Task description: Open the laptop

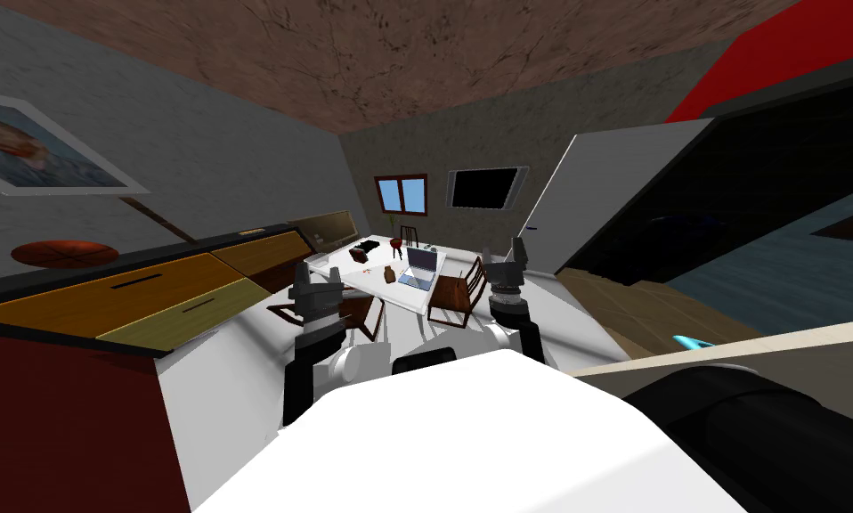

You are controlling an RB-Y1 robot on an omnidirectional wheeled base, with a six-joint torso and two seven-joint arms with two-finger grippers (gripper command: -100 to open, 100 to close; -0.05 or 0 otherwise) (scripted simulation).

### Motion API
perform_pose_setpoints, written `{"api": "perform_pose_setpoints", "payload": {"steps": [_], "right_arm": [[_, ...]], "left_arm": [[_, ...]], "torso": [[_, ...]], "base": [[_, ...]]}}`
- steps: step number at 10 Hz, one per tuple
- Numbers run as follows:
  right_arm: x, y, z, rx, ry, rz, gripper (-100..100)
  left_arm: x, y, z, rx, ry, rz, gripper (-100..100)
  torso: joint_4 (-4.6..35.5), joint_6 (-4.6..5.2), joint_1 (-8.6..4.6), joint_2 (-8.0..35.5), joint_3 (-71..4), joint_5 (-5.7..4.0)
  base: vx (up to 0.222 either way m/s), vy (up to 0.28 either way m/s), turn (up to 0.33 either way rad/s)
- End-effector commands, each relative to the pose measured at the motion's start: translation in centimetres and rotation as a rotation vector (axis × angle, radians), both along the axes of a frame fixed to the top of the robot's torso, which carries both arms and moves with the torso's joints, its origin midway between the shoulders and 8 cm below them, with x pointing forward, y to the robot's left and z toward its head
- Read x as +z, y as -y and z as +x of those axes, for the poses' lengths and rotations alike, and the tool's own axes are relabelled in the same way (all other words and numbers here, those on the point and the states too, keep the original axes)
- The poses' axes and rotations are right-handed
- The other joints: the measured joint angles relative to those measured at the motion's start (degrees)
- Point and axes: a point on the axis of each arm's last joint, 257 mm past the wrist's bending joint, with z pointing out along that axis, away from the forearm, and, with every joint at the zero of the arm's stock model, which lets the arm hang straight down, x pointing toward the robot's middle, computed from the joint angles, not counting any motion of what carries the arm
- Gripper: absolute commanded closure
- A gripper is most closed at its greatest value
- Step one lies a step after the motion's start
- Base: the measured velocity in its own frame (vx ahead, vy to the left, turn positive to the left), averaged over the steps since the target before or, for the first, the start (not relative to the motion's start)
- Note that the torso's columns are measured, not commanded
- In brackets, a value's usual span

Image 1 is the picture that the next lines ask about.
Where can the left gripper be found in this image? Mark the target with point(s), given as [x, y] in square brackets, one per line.
[318, 303]

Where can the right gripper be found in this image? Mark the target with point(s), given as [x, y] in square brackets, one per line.
[505, 275]

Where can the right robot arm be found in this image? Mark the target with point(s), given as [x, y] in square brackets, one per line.
[508, 313]

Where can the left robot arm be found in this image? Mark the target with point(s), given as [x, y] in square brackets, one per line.
[305, 377]

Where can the white table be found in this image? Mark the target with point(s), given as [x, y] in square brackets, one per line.
[369, 274]

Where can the white door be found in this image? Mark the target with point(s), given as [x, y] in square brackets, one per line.
[597, 199]

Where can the red framed window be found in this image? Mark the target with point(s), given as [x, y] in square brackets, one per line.
[401, 194]

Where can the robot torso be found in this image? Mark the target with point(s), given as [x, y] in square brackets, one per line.
[462, 442]

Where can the yellow drawer cabinet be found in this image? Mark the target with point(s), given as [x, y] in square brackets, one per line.
[120, 292]

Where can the orange basketball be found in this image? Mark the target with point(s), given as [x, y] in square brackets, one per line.
[63, 254]

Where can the beige edged door leaf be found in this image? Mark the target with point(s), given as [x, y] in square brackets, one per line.
[790, 339]

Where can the black wall screen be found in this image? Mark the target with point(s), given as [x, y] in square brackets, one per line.
[485, 188]

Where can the framed wall picture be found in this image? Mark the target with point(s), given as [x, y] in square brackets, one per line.
[35, 149]

